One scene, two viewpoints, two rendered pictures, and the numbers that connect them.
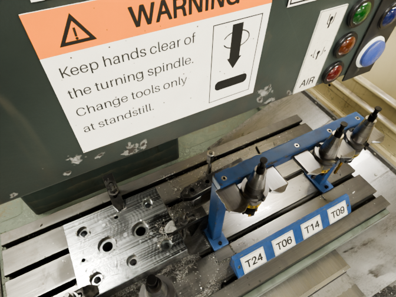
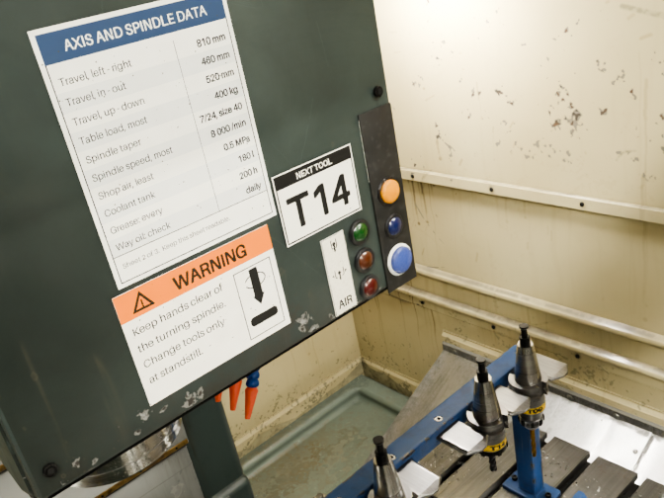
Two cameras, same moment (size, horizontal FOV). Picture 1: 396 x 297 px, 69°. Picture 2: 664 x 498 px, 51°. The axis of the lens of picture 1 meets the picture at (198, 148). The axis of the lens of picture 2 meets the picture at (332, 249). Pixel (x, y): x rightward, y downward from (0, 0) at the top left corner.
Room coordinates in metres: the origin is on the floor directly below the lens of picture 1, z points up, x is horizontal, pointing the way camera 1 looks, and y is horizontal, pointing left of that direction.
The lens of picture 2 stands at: (-0.38, -0.02, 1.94)
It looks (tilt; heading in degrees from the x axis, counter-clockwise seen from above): 24 degrees down; 352
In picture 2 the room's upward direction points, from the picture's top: 12 degrees counter-clockwise
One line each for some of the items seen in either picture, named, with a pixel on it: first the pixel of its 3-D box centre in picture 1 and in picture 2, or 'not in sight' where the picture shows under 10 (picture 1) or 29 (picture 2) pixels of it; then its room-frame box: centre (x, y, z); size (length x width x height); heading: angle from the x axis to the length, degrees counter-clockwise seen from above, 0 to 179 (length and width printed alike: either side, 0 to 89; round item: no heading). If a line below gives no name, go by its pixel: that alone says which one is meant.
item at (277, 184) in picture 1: (273, 180); (417, 480); (0.37, -0.18, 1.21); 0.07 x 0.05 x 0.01; 29
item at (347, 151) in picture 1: (341, 147); (508, 401); (0.48, -0.37, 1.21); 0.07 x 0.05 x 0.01; 29
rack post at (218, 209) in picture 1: (216, 213); not in sight; (0.37, -0.06, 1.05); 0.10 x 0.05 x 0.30; 29
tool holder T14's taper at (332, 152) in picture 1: (332, 143); (484, 395); (0.45, -0.32, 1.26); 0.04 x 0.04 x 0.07
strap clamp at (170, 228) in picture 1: (185, 224); not in sight; (0.36, 0.03, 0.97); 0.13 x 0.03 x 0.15; 119
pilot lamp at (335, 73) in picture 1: (333, 73); (370, 287); (0.26, -0.14, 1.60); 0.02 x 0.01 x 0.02; 119
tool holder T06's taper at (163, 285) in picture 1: (155, 289); not in sight; (0.12, 0.07, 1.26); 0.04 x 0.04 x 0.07
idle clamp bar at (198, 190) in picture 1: (214, 182); not in sight; (0.54, -0.06, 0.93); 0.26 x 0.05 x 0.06; 124
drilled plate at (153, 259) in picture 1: (125, 240); not in sight; (0.31, 0.20, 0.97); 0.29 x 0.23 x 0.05; 119
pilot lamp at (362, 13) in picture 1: (361, 13); (360, 232); (0.26, -0.14, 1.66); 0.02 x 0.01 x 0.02; 119
